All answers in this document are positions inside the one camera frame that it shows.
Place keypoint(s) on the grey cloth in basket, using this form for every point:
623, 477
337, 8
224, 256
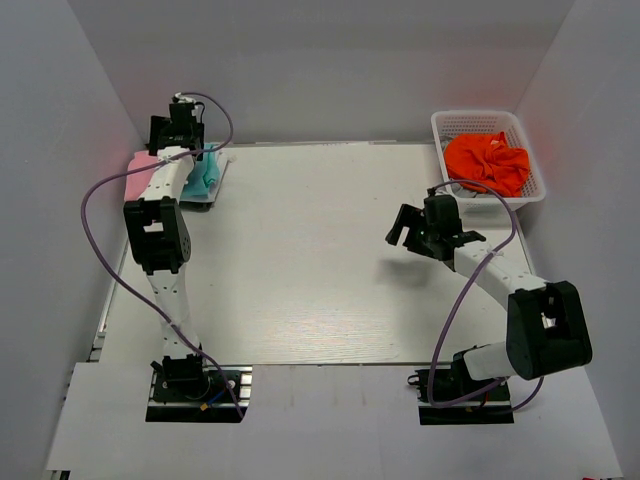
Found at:
464, 192

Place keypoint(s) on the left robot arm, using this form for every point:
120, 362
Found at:
157, 232

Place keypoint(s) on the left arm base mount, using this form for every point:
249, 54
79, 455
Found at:
191, 390

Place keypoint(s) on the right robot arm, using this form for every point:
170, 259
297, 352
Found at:
546, 330

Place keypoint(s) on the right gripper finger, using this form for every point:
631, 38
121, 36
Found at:
416, 242
408, 217

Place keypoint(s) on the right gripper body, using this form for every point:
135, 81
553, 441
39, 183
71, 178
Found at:
427, 230

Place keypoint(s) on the pink t-shirt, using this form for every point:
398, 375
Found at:
137, 183

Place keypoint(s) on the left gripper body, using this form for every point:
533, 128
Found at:
166, 129

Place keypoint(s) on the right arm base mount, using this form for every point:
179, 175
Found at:
489, 408

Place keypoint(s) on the white plastic basket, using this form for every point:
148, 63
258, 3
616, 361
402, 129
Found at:
447, 125

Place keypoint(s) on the orange t-shirt in basket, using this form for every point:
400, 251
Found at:
489, 161

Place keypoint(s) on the white folded cloth under teal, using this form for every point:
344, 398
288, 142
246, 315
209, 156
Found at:
224, 162

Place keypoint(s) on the folded teal t-shirt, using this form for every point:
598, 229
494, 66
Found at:
202, 179

